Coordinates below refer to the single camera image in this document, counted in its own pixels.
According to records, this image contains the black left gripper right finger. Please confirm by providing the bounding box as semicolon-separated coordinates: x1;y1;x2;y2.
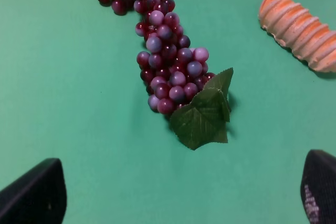
300;150;335;224

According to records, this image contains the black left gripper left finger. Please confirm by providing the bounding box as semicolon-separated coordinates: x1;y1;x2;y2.
1;158;67;224

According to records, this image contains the purple artificial grape bunch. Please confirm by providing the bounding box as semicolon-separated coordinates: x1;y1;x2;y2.
98;0;234;150

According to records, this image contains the orange striped bread roll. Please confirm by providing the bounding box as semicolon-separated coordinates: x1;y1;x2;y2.
258;0;335;73

